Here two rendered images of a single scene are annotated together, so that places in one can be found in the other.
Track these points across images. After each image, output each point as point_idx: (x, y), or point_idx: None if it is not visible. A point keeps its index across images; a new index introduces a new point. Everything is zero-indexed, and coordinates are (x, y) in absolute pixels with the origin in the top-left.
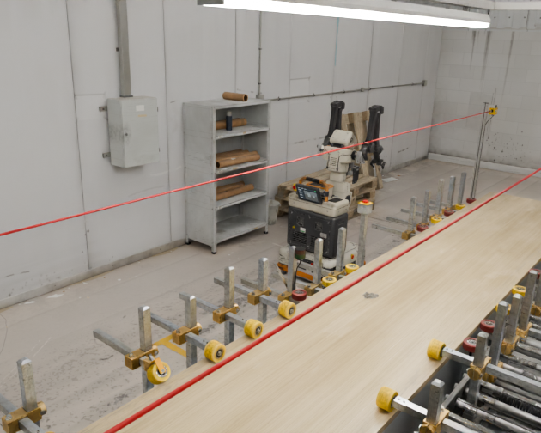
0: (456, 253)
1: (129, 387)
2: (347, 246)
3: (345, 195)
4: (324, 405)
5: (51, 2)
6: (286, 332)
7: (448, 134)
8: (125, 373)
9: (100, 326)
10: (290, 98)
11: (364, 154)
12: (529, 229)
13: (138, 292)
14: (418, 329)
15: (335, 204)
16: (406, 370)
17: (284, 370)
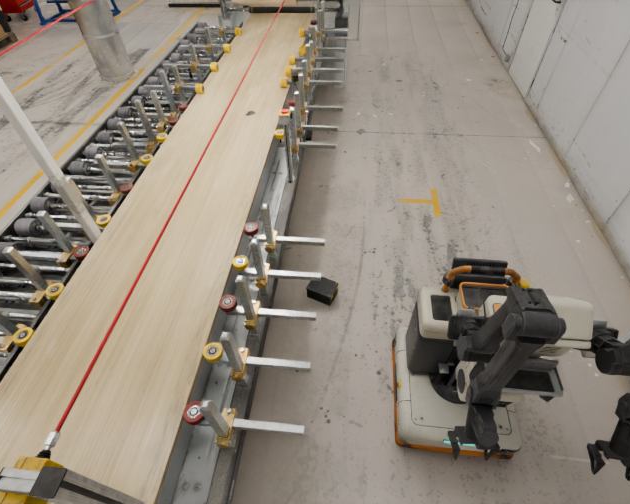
0: (201, 185)
1: (403, 169)
2: (423, 401)
3: (463, 366)
4: (238, 65)
5: None
6: (276, 81)
7: None
8: (417, 174)
9: (488, 191)
10: None
11: (451, 315)
12: (103, 294)
13: (534, 235)
14: (213, 103)
15: (425, 289)
16: (212, 84)
17: (262, 69)
